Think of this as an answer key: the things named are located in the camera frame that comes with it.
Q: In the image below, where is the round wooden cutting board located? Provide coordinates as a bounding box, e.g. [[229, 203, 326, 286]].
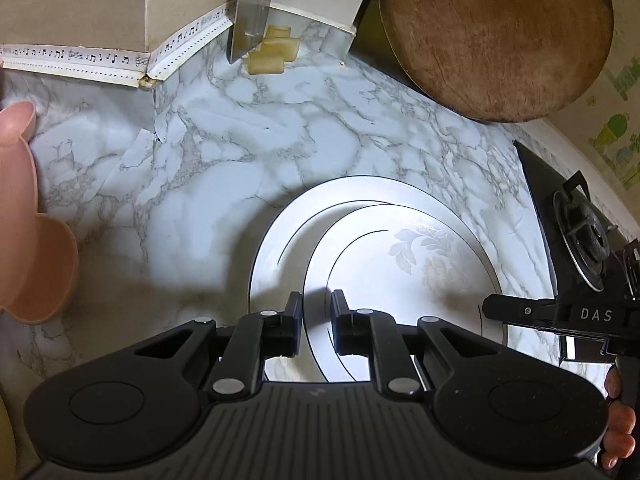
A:
[[378, 0, 615, 124]]

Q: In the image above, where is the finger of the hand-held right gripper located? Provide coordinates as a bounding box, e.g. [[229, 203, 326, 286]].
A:
[[482, 293, 558, 331]]

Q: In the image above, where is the large white plate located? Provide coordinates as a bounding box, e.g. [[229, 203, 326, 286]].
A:
[[248, 175, 509, 397]]

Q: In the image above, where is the cartoon wall sticker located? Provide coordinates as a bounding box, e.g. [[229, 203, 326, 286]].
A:
[[586, 0, 640, 192]]

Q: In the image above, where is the gas stove burner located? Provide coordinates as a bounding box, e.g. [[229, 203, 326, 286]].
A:
[[552, 170, 620, 293]]

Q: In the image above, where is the person's right hand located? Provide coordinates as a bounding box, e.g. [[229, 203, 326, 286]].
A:
[[599, 366, 640, 472]]

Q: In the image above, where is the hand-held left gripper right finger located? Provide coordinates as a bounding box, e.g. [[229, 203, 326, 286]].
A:
[[329, 289, 512, 399]]

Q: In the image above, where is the small white floral plate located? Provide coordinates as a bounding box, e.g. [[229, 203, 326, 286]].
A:
[[302, 201, 484, 384]]

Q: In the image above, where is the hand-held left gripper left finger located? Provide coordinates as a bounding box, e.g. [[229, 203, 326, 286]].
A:
[[122, 290, 304, 404]]

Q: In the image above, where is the pink bear-shaped plate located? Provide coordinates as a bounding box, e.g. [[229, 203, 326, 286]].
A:
[[0, 101, 80, 324]]

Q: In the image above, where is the music note edge trim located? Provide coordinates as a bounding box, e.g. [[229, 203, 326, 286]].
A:
[[0, 1, 237, 89]]

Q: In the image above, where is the black gas stove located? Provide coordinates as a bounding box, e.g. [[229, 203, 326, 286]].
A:
[[513, 139, 640, 362]]

